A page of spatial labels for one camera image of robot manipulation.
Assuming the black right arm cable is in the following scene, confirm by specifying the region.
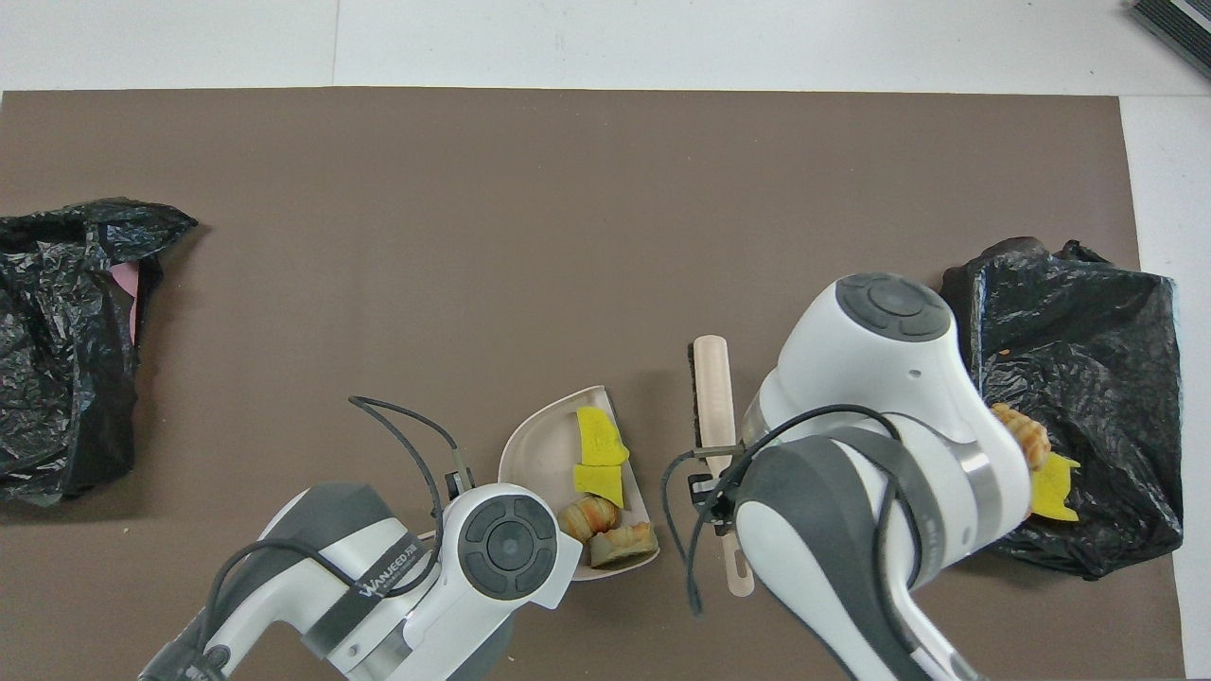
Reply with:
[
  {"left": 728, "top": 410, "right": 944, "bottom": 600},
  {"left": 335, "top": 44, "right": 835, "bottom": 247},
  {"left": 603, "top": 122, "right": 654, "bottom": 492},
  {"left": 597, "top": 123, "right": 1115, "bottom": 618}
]
[{"left": 660, "top": 405, "right": 909, "bottom": 616}]

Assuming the notched yellow sponge piece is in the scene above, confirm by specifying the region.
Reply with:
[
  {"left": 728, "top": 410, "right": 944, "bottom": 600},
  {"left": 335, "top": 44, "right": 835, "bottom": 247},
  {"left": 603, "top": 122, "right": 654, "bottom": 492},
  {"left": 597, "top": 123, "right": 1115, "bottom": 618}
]
[{"left": 1029, "top": 454, "right": 1081, "bottom": 523}]

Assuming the beige hand brush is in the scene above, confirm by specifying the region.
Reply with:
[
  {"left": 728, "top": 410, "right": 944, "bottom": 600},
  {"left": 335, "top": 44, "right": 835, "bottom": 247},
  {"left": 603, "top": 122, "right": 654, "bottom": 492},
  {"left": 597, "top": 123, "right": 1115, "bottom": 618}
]
[{"left": 688, "top": 336, "right": 756, "bottom": 599}]

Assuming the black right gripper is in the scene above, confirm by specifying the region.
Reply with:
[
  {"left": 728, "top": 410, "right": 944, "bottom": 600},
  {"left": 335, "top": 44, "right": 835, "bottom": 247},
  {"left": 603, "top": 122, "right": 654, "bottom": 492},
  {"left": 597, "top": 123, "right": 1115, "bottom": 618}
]
[{"left": 689, "top": 470, "right": 748, "bottom": 540}]

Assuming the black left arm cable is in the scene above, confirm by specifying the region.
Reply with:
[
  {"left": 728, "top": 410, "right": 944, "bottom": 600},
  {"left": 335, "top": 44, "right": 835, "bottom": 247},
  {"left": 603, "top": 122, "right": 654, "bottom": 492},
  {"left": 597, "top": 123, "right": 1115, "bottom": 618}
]
[{"left": 194, "top": 395, "right": 474, "bottom": 681}]

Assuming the pink plastic bin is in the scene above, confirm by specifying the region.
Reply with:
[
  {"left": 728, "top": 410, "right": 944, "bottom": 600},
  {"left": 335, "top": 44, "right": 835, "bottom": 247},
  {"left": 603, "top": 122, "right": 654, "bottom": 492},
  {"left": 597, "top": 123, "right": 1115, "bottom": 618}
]
[{"left": 111, "top": 263, "right": 143, "bottom": 346}]

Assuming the crumpled black trash bag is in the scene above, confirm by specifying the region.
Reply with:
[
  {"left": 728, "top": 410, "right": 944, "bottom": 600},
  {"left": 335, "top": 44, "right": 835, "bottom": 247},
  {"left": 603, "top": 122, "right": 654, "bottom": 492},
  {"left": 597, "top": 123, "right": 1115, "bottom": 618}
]
[{"left": 0, "top": 197, "right": 200, "bottom": 507}]

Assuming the dark ribbed panel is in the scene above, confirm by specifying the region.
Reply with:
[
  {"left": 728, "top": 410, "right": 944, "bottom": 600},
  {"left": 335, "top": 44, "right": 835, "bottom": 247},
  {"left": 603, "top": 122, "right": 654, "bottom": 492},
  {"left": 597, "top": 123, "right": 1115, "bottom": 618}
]
[{"left": 1131, "top": 0, "right": 1211, "bottom": 79}]

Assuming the black bag lined bin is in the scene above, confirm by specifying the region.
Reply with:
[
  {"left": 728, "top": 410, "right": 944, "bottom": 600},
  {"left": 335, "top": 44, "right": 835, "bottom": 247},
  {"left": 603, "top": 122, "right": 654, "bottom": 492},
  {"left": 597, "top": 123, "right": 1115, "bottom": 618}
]
[{"left": 941, "top": 236, "right": 1185, "bottom": 582}]

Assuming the striped bread roll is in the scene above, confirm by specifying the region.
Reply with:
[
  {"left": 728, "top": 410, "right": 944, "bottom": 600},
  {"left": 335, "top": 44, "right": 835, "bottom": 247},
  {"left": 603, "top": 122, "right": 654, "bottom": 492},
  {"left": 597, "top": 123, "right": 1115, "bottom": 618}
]
[{"left": 556, "top": 496, "right": 623, "bottom": 543}]

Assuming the yellow green sponge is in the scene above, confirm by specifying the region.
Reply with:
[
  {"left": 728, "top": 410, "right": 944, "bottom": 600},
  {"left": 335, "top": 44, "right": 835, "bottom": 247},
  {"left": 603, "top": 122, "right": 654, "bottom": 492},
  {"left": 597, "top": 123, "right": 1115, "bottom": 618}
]
[
  {"left": 575, "top": 407, "right": 630, "bottom": 466},
  {"left": 572, "top": 463, "right": 625, "bottom": 509}
]

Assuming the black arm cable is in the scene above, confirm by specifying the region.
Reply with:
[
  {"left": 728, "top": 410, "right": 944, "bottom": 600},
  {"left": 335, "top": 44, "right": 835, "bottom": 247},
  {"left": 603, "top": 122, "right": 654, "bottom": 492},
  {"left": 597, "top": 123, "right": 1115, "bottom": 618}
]
[
  {"left": 660, "top": 405, "right": 909, "bottom": 616},
  {"left": 194, "top": 395, "right": 474, "bottom": 681}
]

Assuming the golden croissant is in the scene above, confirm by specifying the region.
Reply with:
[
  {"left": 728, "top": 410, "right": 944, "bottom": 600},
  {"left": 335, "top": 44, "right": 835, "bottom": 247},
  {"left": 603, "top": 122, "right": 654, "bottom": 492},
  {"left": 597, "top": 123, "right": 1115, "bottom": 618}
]
[{"left": 991, "top": 404, "right": 1051, "bottom": 471}]

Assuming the pale bread chunk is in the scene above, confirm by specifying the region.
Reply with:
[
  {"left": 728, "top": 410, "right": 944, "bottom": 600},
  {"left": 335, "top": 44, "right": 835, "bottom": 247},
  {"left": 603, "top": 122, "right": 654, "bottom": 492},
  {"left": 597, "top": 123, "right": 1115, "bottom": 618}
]
[{"left": 588, "top": 523, "right": 660, "bottom": 568}]

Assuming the beige plastic dustpan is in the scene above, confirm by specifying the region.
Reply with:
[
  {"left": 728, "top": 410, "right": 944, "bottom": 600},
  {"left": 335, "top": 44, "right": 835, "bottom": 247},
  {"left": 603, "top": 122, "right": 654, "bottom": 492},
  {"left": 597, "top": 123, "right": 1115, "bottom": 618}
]
[{"left": 499, "top": 385, "right": 660, "bottom": 582}]

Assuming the brown table mat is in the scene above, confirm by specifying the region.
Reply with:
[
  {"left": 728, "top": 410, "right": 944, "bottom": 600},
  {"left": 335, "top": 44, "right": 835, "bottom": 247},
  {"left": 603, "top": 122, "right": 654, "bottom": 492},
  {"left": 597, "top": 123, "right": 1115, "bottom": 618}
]
[{"left": 0, "top": 88, "right": 1185, "bottom": 681}]

